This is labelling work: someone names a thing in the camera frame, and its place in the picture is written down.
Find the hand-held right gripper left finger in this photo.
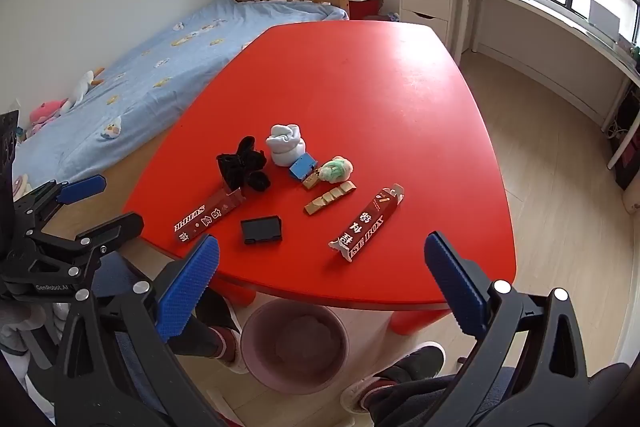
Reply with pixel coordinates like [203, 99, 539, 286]
[55, 234, 226, 427]

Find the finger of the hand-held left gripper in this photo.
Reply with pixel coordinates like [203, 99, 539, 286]
[25, 213, 145, 278]
[14, 175, 107, 233]

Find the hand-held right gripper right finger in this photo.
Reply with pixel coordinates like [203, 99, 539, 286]
[424, 231, 601, 427]

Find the red printed carton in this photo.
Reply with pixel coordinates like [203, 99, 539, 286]
[328, 183, 406, 264]
[171, 187, 247, 246]

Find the black card holder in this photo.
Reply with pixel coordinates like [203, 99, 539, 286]
[240, 215, 283, 247]

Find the pink waste bin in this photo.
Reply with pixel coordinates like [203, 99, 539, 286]
[240, 298, 351, 397]

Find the black sock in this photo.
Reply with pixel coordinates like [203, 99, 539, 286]
[216, 136, 272, 194]

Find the green white pompom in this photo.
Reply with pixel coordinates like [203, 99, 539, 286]
[318, 155, 356, 184]

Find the white sock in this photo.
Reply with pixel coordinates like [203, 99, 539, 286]
[265, 123, 307, 168]

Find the person's left forearm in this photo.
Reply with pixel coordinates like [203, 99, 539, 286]
[0, 352, 56, 413]

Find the person's left hand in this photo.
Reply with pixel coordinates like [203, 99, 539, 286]
[0, 299, 58, 358]

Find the person's left leg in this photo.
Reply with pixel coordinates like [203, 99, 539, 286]
[165, 289, 241, 360]

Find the person's leg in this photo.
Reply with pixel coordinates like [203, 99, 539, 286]
[165, 289, 241, 360]
[365, 367, 516, 427]

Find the pink white round plush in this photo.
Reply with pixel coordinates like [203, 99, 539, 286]
[12, 172, 33, 202]

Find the person's left slipper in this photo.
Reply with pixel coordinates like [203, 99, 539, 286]
[207, 327, 251, 375]

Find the person's slipper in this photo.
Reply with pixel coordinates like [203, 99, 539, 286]
[207, 327, 251, 375]
[340, 341, 447, 415]

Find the pink plush toy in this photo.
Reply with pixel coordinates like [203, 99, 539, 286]
[27, 99, 68, 138]

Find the person's right slipper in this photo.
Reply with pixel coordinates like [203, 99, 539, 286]
[340, 341, 447, 415]

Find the white duck plush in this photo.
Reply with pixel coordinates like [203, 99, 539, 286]
[60, 67, 106, 112]

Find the person's right leg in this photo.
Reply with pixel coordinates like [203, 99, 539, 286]
[365, 367, 516, 427]

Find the bed with blue sheet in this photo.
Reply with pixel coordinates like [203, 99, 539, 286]
[12, 0, 351, 188]

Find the beige segmented strip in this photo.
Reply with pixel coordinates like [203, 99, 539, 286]
[304, 182, 357, 216]

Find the small blue box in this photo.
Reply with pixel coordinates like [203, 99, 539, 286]
[289, 153, 319, 182]

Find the red table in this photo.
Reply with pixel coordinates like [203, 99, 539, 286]
[122, 19, 518, 338]

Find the long white desk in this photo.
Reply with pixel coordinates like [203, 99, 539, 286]
[454, 0, 640, 170]

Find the red cooler box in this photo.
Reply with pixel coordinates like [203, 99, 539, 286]
[347, 0, 385, 22]

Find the white board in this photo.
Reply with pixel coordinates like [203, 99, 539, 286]
[587, 0, 622, 42]

